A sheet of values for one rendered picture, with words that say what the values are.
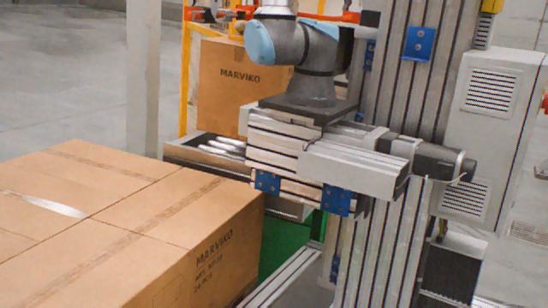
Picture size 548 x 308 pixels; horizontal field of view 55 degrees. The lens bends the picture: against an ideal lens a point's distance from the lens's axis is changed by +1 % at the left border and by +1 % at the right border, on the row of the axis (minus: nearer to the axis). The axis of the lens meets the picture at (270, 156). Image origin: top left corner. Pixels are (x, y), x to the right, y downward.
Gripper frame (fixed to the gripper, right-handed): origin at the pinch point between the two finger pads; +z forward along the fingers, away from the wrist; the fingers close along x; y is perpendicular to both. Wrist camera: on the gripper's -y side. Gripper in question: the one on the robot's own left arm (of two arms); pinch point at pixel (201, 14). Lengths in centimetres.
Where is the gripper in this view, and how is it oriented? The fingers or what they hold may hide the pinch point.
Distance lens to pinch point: 193.1
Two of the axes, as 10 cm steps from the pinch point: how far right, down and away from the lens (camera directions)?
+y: 4.5, -2.5, 8.5
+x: -8.9, -2.4, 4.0
